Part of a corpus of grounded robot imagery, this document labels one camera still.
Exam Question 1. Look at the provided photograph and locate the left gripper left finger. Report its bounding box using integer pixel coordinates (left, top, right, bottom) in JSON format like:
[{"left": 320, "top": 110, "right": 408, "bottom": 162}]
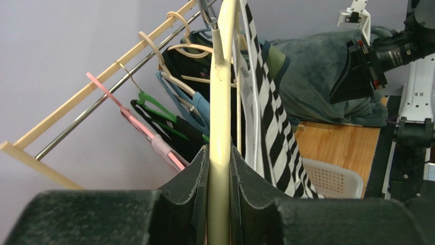
[{"left": 5, "top": 146, "right": 209, "bottom": 244}]

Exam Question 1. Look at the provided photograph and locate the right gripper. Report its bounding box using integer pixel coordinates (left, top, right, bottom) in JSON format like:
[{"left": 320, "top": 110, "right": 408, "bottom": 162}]
[{"left": 329, "top": 38, "right": 387, "bottom": 104}]

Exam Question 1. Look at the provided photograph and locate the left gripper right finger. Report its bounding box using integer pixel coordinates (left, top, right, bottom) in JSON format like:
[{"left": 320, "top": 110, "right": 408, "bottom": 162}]
[{"left": 230, "top": 148, "right": 428, "bottom": 244}]

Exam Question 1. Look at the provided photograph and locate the cream plastic hanger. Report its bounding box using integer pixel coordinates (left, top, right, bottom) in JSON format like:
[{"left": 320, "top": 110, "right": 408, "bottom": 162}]
[{"left": 198, "top": 0, "right": 237, "bottom": 244}]

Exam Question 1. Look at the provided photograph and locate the black white striped tank top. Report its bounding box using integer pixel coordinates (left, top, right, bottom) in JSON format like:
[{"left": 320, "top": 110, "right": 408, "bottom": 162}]
[{"left": 232, "top": 1, "right": 323, "bottom": 199}]

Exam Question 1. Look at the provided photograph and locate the pink plastic hanger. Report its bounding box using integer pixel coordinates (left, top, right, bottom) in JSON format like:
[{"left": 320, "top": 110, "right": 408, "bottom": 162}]
[{"left": 86, "top": 72, "right": 190, "bottom": 172}]

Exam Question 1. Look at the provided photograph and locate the mauve tank top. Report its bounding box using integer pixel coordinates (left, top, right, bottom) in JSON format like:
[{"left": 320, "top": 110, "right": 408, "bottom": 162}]
[{"left": 120, "top": 106, "right": 186, "bottom": 172}]

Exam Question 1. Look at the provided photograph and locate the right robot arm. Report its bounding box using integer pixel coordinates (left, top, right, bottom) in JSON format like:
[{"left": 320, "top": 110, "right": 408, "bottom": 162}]
[{"left": 329, "top": 1, "right": 434, "bottom": 201}]

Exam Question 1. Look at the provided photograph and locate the olive green tank top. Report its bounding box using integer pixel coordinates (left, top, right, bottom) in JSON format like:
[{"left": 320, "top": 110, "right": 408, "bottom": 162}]
[{"left": 261, "top": 41, "right": 291, "bottom": 89}]

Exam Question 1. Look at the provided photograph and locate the blue tank top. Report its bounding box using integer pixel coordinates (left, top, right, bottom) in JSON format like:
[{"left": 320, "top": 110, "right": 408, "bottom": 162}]
[{"left": 156, "top": 71, "right": 209, "bottom": 136}]

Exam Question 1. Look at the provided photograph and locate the beige wooden hanger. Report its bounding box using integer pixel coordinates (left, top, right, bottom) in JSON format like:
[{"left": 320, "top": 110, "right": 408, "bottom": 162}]
[{"left": 138, "top": 31, "right": 195, "bottom": 96}]

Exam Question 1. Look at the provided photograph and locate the light wooden hanger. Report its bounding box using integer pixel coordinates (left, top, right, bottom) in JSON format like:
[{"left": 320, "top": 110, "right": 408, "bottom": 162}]
[{"left": 166, "top": 11, "right": 238, "bottom": 86}]

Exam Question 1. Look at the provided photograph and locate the grey fleece blanket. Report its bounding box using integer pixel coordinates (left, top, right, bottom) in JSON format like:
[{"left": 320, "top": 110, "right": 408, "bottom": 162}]
[{"left": 270, "top": 30, "right": 388, "bottom": 127}]

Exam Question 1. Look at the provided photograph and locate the white plastic basket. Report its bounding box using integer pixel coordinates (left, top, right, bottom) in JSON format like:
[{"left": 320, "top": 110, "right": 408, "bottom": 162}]
[{"left": 302, "top": 158, "right": 364, "bottom": 199}]

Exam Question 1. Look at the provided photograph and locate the black garment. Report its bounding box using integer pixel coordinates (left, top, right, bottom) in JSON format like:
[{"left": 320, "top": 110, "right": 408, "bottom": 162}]
[{"left": 161, "top": 43, "right": 238, "bottom": 103}]

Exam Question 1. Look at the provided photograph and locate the wooden clothes rack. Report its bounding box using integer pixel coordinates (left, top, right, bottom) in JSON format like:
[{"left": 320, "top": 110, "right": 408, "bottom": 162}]
[{"left": 0, "top": 0, "right": 218, "bottom": 190}]

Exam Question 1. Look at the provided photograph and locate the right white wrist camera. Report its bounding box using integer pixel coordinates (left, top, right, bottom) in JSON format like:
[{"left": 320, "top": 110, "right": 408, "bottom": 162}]
[{"left": 337, "top": 0, "right": 371, "bottom": 45}]

